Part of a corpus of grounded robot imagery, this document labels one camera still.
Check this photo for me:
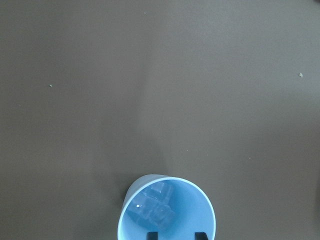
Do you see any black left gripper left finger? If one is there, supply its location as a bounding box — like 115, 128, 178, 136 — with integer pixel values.
146, 232, 158, 240

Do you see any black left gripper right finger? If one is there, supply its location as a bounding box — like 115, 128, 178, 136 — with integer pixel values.
194, 232, 209, 240

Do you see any light blue cup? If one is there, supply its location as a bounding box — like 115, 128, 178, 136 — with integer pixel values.
117, 174, 216, 240

